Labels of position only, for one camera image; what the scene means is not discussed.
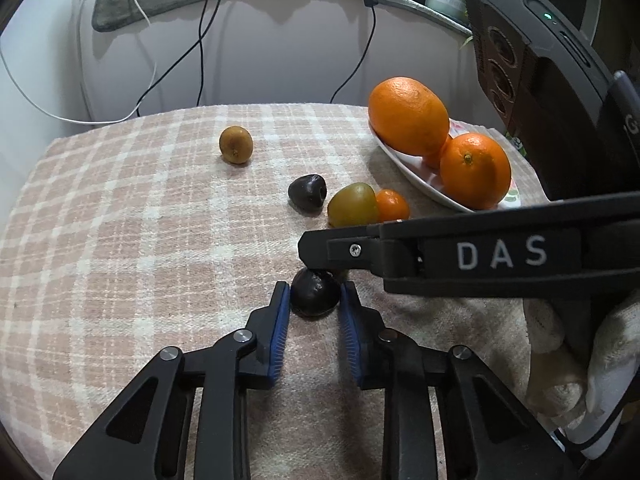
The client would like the long white cable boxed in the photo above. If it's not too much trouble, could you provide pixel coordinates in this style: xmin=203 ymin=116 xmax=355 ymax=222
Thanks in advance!
xmin=0 ymin=0 xmax=160 ymax=126

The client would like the orange with stem dimple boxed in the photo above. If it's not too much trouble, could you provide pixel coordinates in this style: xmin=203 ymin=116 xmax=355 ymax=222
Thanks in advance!
xmin=439 ymin=132 xmax=512 ymax=211

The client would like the white window frame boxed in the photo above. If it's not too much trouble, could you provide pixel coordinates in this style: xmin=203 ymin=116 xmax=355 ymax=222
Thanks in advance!
xmin=535 ymin=0 xmax=604 ymax=48

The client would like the small orange tomato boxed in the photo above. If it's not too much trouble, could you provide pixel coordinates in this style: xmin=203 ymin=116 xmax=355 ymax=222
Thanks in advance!
xmin=375 ymin=189 xmax=411 ymax=223

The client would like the green brown fruit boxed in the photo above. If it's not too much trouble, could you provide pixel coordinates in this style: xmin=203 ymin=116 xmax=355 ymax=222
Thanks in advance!
xmin=327 ymin=183 xmax=379 ymax=228

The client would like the floral ceramic plate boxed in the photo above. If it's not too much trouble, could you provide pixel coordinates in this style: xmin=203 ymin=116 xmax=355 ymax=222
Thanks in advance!
xmin=367 ymin=115 xmax=522 ymax=212

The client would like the black power cable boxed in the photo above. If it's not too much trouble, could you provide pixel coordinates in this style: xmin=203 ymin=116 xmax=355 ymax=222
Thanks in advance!
xmin=132 ymin=0 xmax=236 ymax=118
xmin=196 ymin=0 xmax=222 ymax=107

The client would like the person's right hand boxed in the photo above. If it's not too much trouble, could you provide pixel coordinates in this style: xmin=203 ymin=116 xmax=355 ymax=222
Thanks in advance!
xmin=524 ymin=292 xmax=640 ymax=461

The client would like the small brown kiwi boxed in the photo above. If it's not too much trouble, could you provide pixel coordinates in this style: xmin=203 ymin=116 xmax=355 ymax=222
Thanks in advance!
xmin=219 ymin=126 xmax=254 ymax=165

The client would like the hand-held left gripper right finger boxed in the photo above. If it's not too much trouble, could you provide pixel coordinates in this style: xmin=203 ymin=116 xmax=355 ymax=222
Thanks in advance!
xmin=339 ymin=281 xmax=578 ymax=480

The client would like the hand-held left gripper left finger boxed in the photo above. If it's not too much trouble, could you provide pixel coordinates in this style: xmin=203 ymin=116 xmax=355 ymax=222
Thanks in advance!
xmin=52 ymin=281 xmax=292 ymax=480

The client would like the large smooth orange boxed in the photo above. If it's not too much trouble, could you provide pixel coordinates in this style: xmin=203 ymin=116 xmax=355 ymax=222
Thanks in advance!
xmin=368 ymin=76 xmax=451 ymax=157

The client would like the dark purple fruit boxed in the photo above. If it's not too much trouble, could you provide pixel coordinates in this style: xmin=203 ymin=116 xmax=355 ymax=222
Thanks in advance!
xmin=291 ymin=270 xmax=342 ymax=318
xmin=287 ymin=174 xmax=328 ymax=213

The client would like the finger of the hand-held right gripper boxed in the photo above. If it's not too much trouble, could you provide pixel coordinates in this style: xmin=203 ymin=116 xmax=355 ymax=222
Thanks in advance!
xmin=298 ymin=222 xmax=386 ymax=281

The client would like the pink checked tablecloth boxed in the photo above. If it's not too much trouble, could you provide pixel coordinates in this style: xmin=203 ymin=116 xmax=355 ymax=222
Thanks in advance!
xmin=0 ymin=102 xmax=556 ymax=480

